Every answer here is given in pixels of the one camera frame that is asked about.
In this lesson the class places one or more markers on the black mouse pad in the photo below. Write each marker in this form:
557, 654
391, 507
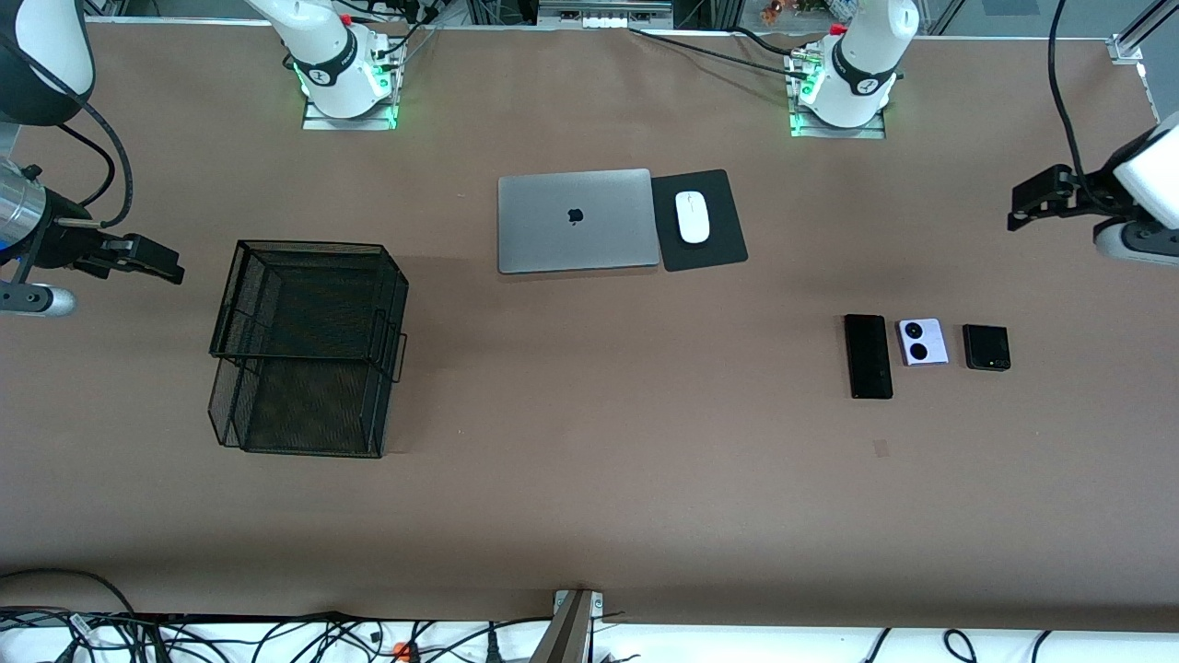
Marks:
723, 249

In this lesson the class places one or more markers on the grey power strip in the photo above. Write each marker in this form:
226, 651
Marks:
603, 20

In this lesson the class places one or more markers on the small orange figurine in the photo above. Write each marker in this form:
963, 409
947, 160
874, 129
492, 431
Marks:
772, 9

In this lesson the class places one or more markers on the black flip phone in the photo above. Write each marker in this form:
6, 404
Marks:
986, 345

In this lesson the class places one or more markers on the silver closed laptop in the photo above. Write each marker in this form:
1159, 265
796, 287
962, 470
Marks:
553, 239

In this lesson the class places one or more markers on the black two-tier mesh tray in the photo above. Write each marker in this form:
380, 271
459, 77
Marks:
304, 304

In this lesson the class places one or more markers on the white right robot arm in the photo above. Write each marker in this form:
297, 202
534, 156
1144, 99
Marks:
322, 37

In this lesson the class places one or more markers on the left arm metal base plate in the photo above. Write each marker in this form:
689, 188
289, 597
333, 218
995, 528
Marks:
875, 133

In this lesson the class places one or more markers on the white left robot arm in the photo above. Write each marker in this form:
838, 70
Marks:
866, 46

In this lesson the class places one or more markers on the white computer mouse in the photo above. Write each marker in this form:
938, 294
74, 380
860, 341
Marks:
693, 216

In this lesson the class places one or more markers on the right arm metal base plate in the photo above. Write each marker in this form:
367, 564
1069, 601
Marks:
322, 122

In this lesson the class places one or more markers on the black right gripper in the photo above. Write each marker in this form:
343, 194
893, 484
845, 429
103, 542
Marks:
57, 245

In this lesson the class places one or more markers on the grey metal camera bracket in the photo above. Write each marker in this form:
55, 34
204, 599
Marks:
566, 635

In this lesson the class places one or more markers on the lavender flip phone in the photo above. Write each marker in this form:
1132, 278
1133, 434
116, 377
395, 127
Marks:
935, 354

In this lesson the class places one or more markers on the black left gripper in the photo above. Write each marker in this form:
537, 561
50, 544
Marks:
1085, 201

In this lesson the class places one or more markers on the black slab smartphone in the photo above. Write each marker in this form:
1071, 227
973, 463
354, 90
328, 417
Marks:
869, 357

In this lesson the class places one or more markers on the aluminium frame corner rail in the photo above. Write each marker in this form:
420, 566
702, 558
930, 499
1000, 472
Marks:
1126, 46

